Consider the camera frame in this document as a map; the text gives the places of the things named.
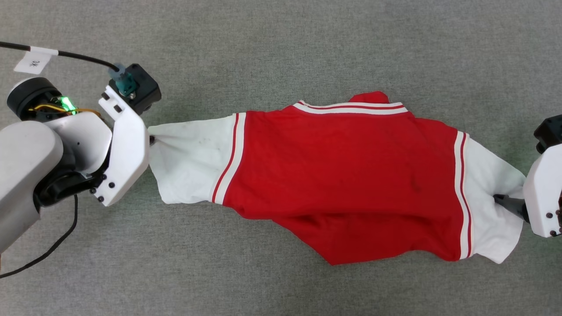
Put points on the white and grey left robot arm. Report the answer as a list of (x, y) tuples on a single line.
[(26, 158)]

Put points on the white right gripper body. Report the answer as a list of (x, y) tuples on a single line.
[(544, 193)]

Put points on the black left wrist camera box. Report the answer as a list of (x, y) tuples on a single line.
[(145, 90)]

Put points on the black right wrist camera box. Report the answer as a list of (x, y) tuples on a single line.
[(549, 131)]

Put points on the red and white baseball jersey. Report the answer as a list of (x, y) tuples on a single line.
[(342, 175)]

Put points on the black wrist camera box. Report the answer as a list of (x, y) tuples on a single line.
[(549, 131), (145, 90)]

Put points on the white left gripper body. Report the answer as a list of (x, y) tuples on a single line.
[(129, 149)]

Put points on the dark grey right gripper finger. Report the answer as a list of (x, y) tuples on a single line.
[(513, 205)]

